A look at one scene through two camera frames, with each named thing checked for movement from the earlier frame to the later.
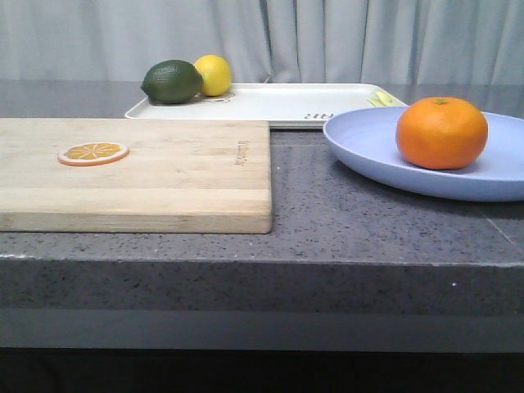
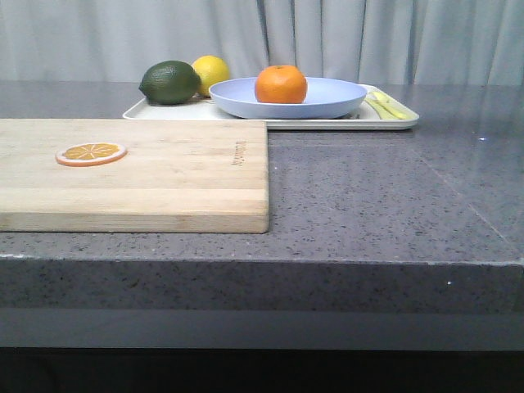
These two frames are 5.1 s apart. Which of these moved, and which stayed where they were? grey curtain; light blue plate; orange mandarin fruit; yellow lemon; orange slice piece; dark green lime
Moved: orange mandarin fruit; light blue plate
Stayed: dark green lime; orange slice piece; grey curtain; yellow lemon
